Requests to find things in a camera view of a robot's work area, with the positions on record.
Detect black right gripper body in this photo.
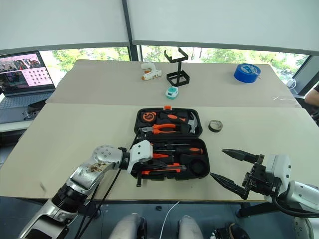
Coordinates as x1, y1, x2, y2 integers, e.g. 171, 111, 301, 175
241, 163, 281, 197

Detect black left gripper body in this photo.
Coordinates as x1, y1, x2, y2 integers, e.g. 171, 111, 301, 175
130, 159, 150, 188

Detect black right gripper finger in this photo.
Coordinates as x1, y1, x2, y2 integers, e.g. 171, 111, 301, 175
210, 173, 250, 201
221, 148, 265, 164

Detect orange black utility knife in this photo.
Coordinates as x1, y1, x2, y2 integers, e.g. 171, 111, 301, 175
140, 162, 188, 176

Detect Phillips screwdriver orange black handle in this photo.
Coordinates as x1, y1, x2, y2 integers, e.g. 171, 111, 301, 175
152, 146, 204, 157

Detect black plastic tool case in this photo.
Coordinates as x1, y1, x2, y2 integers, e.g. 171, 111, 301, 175
129, 105, 211, 182

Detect black electrical tape roll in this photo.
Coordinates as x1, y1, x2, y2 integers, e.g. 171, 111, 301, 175
208, 119, 224, 133

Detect orange black tape measure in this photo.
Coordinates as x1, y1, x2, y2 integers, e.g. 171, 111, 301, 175
141, 111, 158, 123

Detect dark rounded shape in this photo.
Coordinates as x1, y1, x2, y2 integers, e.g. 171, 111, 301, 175
210, 226, 229, 239
227, 222, 250, 239

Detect claw hammer orange black grip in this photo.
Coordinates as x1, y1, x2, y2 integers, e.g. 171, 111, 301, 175
160, 112, 200, 135

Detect grey rounded robot knee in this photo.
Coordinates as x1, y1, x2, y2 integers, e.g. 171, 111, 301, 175
177, 215, 204, 239
108, 213, 146, 239

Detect teal white power cube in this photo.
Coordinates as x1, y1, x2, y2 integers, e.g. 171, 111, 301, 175
164, 86, 180, 100

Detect blue tape roll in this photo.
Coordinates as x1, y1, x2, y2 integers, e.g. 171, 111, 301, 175
233, 63, 262, 83

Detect white glue gun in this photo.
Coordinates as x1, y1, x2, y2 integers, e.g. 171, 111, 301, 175
140, 62, 162, 81

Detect seated person in black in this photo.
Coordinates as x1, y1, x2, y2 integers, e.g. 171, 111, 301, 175
305, 85, 319, 107

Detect black smartphone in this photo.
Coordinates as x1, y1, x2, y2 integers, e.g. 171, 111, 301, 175
27, 99, 48, 113

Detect white roller blind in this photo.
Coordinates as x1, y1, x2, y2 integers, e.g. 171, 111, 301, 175
0, 0, 131, 52
126, 0, 319, 54

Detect grey laptop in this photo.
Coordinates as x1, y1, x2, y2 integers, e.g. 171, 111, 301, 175
0, 50, 56, 124

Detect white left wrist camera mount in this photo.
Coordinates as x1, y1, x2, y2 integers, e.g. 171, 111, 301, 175
127, 139, 154, 174

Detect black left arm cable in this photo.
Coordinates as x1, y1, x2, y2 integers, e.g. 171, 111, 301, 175
74, 127, 147, 239

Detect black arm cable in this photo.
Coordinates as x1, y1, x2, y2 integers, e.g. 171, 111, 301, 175
271, 191, 319, 220
74, 127, 147, 239

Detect orange handled pliers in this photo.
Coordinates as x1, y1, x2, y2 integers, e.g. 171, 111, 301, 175
138, 123, 178, 136

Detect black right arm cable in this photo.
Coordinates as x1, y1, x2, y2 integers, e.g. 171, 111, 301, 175
271, 191, 319, 220

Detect white floor cable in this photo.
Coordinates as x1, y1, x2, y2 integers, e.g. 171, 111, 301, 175
160, 200, 180, 239

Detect black wire frame stand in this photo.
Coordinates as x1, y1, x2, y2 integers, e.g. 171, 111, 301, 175
163, 47, 191, 86

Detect dark window frame post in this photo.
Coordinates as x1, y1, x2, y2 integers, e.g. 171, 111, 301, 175
121, 0, 143, 62

